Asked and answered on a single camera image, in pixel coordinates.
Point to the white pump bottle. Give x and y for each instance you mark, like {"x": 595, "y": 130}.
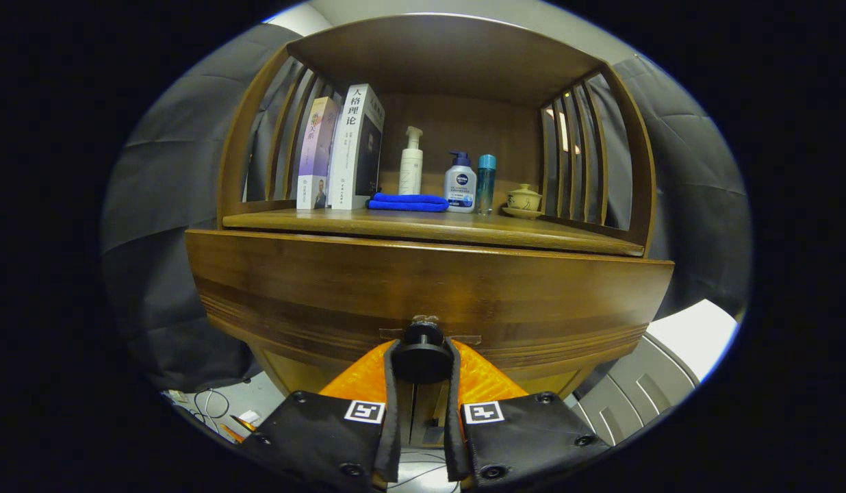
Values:
{"x": 411, "y": 168}

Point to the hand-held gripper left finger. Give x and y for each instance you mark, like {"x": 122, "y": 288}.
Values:
{"x": 327, "y": 438}

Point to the ceramic lidded teacup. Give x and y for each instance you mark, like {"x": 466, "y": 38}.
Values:
{"x": 524, "y": 200}

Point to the white blue-cap lotion bottle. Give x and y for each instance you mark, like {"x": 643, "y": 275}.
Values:
{"x": 460, "y": 188}

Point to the wooden cabinet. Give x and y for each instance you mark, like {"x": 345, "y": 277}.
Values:
{"x": 450, "y": 61}

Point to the white and black book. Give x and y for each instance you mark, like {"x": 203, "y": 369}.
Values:
{"x": 358, "y": 147}

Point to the blue folded cloth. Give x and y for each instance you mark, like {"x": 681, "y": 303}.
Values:
{"x": 408, "y": 203}

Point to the wooden countertop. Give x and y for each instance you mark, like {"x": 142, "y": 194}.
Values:
{"x": 464, "y": 229}

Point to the black backdrop cloth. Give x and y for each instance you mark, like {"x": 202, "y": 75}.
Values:
{"x": 163, "y": 205}

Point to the purple book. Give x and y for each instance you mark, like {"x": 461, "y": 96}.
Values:
{"x": 317, "y": 154}

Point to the white paper scrap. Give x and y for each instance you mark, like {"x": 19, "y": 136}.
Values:
{"x": 248, "y": 415}

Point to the teal bottle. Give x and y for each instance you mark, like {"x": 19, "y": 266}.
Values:
{"x": 486, "y": 181}

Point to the wooden drawer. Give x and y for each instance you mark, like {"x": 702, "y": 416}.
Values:
{"x": 395, "y": 287}

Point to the black drawer knob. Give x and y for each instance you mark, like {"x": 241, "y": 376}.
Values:
{"x": 423, "y": 352}

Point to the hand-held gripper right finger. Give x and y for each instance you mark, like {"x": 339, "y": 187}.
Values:
{"x": 526, "y": 438}

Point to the wooden cabinet door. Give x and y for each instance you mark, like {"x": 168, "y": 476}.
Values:
{"x": 408, "y": 411}
{"x": 433, "y": 407}

